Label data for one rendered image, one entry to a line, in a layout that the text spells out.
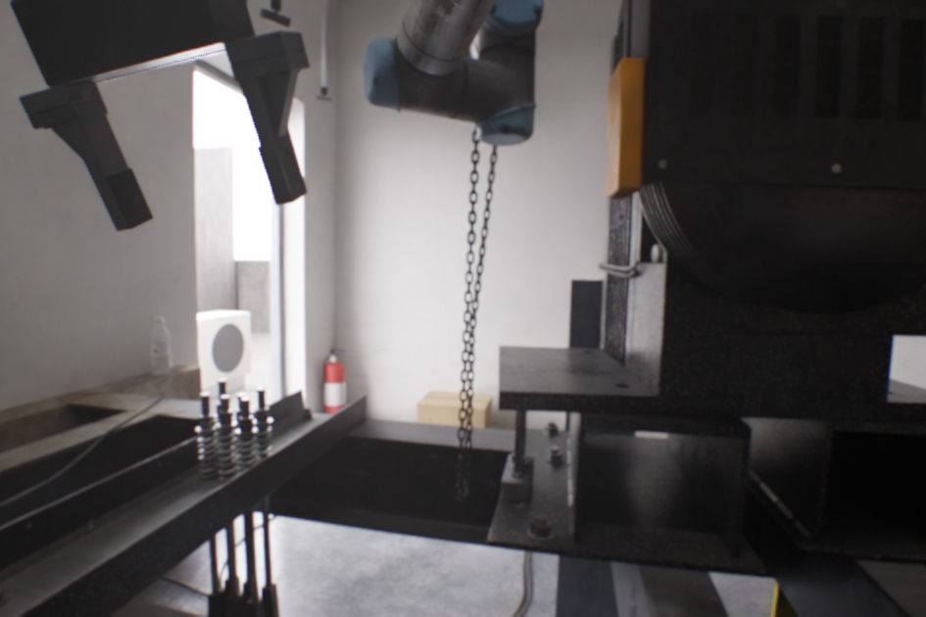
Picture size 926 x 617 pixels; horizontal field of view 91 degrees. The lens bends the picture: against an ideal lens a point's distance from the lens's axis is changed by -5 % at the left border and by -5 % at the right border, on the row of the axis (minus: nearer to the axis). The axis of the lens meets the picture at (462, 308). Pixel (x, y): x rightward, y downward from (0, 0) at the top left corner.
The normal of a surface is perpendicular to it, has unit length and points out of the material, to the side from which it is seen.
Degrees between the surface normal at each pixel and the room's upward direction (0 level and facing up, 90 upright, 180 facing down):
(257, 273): 90
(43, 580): 0
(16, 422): 90
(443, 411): 90
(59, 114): 114
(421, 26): 129
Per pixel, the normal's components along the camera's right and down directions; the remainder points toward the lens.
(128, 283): 0.98, 0.04
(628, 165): -0.07, 0.08
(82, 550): 0.02, -1.00
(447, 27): -0.09, 0.93
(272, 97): -0.10, 0.47
